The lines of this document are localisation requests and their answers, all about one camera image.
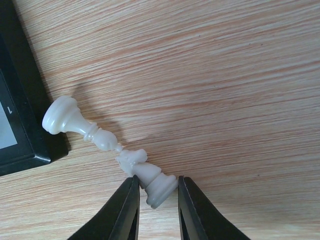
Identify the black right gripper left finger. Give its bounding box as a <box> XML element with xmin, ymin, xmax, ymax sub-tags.
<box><xmin>69</xmin><ymin>176</ymin><xmax>140</xmax><ymax>240</ymax></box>

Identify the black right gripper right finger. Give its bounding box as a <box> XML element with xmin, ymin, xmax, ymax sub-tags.
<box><xmin>178</xmin><ymin>176</ymin><xmax>249</xmax><ymax>240</ymax></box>

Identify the white chess knight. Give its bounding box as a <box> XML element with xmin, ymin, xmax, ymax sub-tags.
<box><xmin>115</xmin><ymin>149</ymin><xmax>178</xmax><ymax>209</ymax></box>

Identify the white chess bishop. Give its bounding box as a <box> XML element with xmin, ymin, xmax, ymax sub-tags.
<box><xmin>42</xmin><ymin>95</ymin><xmax>123</xmax><ymax>152</ymax></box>

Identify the black and silver chessboard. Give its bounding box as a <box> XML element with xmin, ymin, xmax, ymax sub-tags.
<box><xmin>0</xmin><ymin>0</ymin><xmax>69</xmax><ymax>176</ymax></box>

